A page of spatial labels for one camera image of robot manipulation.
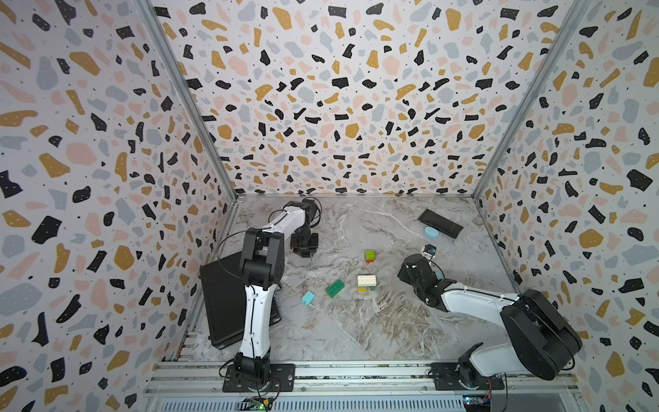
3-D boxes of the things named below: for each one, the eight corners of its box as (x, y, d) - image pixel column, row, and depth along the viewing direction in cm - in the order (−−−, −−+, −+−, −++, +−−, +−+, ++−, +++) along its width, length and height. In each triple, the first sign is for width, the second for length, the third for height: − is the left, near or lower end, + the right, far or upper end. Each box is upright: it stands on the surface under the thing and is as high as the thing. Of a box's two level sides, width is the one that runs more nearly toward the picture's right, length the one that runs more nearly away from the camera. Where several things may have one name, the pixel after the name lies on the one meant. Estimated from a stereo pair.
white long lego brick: (357, 291, 94) (358, 283, 89) (357, 283, 96) (358, 275, 91) (375, 291, 94) (376, 283, 89) (374, 283, 96) (376, 275, 91)
